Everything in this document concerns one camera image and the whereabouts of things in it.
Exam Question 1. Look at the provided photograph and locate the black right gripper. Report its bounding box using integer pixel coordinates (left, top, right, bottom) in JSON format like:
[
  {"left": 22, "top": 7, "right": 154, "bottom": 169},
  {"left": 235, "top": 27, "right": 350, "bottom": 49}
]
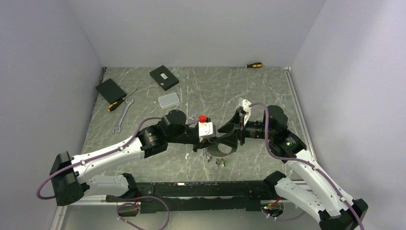
[{"left": 215, "top": 110, "right": 274, "bottom": 148}]

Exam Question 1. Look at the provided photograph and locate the round metal keyring plate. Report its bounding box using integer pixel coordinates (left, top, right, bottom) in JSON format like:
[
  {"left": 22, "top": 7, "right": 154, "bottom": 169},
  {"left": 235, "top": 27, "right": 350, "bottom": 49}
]
[{"left": 203, "top": 144, "right": 237, "bottom": 167}]

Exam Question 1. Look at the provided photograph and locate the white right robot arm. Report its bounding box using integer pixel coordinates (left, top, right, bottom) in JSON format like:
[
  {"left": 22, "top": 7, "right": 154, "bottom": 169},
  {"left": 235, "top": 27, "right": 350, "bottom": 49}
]
[{"left": 198, "top": 104, "right": 368, "bottom": 230}]

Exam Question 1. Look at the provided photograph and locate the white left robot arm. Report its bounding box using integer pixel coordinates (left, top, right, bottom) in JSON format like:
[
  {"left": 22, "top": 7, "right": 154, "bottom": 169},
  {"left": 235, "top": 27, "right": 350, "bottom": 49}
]
[{"left": 49, "top": 110, "right": 216, "bottom": 206}]

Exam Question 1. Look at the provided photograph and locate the small silver wrench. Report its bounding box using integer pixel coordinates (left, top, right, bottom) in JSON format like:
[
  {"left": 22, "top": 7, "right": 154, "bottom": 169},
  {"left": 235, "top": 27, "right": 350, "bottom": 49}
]
[{"left": 186, "top": 115, "right": 197, "bottom": 120}]

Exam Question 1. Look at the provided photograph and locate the clear plastic container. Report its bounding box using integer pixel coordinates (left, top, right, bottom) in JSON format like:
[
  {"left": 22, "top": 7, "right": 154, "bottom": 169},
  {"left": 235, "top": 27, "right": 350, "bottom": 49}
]
[{"left": 158, "top": 92, "right": 180, "bottom": 109}]

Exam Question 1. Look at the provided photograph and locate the black box with label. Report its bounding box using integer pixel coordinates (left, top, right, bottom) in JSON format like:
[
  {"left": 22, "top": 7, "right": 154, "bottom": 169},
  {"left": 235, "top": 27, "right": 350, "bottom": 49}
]
[{"left": 149, "top": 65, "right": 179, "bottom": 91}]

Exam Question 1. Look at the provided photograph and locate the yellow black screwdriver far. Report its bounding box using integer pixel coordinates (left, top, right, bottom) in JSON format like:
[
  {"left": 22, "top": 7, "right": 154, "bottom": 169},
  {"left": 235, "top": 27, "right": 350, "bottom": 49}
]
[{"left": 244, "top": 62, "right": 263, "bottom": 69}]

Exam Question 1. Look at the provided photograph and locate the yellow black screwdriver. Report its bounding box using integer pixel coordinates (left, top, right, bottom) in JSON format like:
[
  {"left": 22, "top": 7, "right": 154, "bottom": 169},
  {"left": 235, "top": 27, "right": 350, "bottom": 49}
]
[
  {"left": 244, "top": 62, "right": 263, "bottom": 69},
  {"left": 108, "top": 88, "right": 137, "bottom": 112}
]

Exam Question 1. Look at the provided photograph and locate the large silver wrench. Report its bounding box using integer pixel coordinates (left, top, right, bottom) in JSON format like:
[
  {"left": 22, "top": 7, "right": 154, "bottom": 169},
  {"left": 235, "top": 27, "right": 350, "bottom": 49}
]
[{"left": 112, "top": 98, "right": 134, "bottom": 133}]

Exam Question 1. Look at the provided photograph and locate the yellow black screwdriver left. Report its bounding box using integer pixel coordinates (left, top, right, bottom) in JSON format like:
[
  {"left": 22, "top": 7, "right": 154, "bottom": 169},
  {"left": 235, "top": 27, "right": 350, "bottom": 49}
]
[{"left": 108, "top": 88, "right": 137, "bottom": 112}]

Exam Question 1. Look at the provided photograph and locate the plain black box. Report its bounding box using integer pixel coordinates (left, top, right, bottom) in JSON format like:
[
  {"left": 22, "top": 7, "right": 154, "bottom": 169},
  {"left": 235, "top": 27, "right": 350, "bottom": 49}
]
[{"left": 95, "top": 79, "right": 127, "bottom": 104}]

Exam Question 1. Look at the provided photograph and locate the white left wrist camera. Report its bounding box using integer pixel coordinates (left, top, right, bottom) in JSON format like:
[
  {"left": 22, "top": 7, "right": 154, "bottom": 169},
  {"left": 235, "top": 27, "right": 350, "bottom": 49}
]
[{"left": 198, "top": 115, "right": 216, "bottom": 141}]

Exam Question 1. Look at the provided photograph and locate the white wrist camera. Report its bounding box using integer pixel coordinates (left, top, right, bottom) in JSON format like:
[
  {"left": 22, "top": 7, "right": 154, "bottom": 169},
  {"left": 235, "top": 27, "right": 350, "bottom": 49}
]
[
  {"left": 198, "top": 115, "right": 216, "bottom": 141},
  {"left": 238, "top": 97, "right": 251, "bottom": 125}
]

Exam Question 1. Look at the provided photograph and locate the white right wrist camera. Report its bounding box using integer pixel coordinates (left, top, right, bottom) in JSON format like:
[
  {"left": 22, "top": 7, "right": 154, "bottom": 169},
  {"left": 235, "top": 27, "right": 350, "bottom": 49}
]
[{"left": 238, "top": 97, "right": 251, "bottom": 125}]

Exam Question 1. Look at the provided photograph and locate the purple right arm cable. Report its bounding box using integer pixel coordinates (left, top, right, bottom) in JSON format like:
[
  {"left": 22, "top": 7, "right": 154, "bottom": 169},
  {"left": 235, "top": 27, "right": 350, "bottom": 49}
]
[{"left": 248, "top": 102, "right": 366, "bottom": 230}]

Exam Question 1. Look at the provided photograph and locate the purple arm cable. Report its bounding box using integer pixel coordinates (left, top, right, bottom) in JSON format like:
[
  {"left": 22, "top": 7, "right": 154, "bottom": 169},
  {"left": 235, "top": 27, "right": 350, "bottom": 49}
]
[
  {"left": 36, "top": 116, "right": 164, "bottom": 201},
  {"left": 248, "top": 102, "right": 366, "bottom": 230}
]

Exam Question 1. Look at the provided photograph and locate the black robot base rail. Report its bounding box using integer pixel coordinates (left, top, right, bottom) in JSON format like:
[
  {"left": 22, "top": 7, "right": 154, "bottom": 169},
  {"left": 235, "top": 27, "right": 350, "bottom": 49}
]
[{"left": 106, "top": 174, "right": 294, "bottom": 214}]

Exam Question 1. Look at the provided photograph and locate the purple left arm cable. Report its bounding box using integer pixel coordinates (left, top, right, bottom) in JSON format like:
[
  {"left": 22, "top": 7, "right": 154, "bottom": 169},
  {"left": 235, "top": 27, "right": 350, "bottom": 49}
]
[{"left": 36, "top": 116, "right": 164, "bottom": 201}]

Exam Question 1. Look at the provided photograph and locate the aluminium frame rail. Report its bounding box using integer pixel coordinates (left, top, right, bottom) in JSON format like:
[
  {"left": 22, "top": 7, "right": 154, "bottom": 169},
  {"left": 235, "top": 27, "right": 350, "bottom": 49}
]
[{"left": 50, "top": 67, "right": 346, "bottom": 230}]

